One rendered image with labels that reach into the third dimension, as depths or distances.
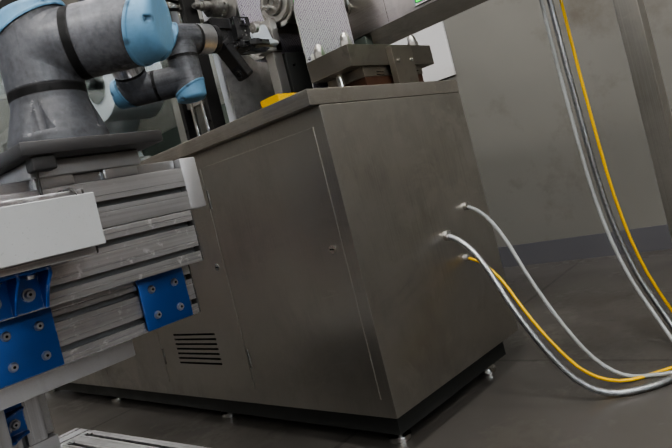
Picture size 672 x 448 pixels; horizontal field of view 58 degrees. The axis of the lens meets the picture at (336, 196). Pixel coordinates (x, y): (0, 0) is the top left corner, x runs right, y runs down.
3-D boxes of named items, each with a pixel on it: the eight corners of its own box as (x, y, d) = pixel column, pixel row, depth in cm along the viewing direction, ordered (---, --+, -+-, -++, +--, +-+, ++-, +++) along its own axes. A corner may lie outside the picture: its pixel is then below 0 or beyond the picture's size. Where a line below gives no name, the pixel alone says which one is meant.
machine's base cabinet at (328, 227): (28, 397, 315) (-12, 237, 314) (140, 352, 361) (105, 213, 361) (406, 462, 141) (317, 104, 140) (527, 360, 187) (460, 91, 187)
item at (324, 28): (308, 71, 178) (293, 10, 178) (359, 69, 195) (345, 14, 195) (309, 70, 178) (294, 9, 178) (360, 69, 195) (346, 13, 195)
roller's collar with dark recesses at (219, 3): (205, 19, 197) (200, 0, 197) (219, 20, 201) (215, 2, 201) (216, 12, 193) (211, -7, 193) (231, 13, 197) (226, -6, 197)
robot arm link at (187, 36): (154, 62, 146) (145, 28, 146) (192, 61, 154) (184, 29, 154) (170, 51, 141) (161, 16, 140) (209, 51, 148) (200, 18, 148)
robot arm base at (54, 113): (34, 145, 85) (16, 76, 85) (-6, 168, 94) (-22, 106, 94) (129, 136, 96) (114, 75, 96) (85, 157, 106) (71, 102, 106)
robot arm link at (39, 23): (28, 106, 101) (8, 27, 101) (106, 87, 101) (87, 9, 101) (-11, 94, 89) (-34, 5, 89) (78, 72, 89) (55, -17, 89)
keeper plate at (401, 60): (394, 85, 173) (385, 47, 173) (414, 83, 180) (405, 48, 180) (401, 82, 171) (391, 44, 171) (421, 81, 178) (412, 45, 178)
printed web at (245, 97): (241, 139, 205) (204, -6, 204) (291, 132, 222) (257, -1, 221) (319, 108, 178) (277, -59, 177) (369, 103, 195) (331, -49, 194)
